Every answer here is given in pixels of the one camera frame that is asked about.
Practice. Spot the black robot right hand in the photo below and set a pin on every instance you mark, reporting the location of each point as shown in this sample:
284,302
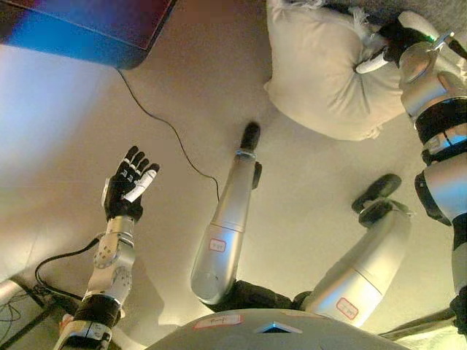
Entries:
396,38

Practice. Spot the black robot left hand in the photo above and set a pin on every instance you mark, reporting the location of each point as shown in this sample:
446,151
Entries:
118,197

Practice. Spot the white fringed pillow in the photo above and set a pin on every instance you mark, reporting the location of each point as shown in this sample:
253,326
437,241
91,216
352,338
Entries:
317,69

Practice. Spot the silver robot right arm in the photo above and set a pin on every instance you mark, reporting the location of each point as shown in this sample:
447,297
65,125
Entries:
427,91

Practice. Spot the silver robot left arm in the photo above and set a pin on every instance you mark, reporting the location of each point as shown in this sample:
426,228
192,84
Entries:
111,262

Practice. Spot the grey round armchair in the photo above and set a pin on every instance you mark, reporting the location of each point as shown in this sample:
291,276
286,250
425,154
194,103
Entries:
419,9

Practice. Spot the silver robot left leg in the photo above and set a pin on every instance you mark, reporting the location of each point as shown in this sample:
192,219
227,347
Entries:
230,218

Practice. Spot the silver robot leg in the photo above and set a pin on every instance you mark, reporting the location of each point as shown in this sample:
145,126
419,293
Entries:
230,218
365,270

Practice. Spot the black robot left foot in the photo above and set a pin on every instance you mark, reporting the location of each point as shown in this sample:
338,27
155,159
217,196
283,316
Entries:
251,135

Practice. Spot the black robot foot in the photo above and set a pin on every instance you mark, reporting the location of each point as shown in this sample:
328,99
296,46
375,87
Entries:
379,187
251,135

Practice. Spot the black robot right foot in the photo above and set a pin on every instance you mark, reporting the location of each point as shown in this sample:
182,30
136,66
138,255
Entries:
379,187

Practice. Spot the dark blue furniture corner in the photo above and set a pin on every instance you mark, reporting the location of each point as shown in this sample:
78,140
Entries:
91,25

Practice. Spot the grey robot torso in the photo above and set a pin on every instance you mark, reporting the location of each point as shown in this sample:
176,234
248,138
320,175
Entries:
270,335

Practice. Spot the silver robot right leg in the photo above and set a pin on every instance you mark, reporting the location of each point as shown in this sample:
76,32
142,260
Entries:
365,270

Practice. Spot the black metal frame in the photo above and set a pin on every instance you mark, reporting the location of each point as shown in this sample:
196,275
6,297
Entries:
36,321

